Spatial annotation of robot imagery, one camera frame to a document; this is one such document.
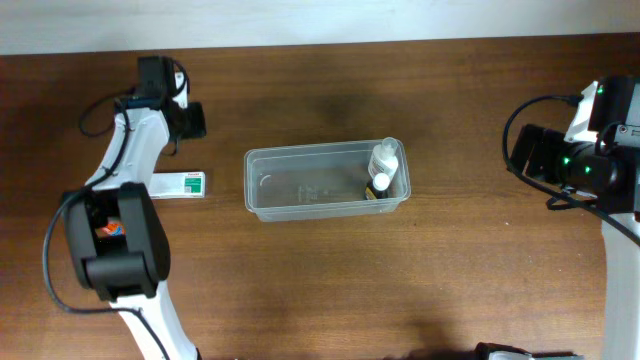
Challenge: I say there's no dark bottle white cap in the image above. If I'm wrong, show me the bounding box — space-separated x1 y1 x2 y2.
365 173 391 200

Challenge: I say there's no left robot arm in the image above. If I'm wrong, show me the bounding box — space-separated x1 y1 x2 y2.
43 56 206 359

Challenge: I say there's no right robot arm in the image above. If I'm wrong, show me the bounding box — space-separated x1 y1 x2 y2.
501 75 639 359

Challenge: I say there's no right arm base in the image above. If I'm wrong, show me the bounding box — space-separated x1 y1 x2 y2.
474 342 585 360

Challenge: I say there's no orange tube white cap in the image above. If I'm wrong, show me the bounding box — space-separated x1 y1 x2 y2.
94 222 126 238

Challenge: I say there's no clear plastic container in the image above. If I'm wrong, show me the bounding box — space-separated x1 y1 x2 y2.
244 139 411 222

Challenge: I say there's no white plastic bottle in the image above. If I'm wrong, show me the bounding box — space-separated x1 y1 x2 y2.
368 137 399 179

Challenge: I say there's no white green medicine box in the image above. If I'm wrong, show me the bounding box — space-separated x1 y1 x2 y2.
148 172 206 199

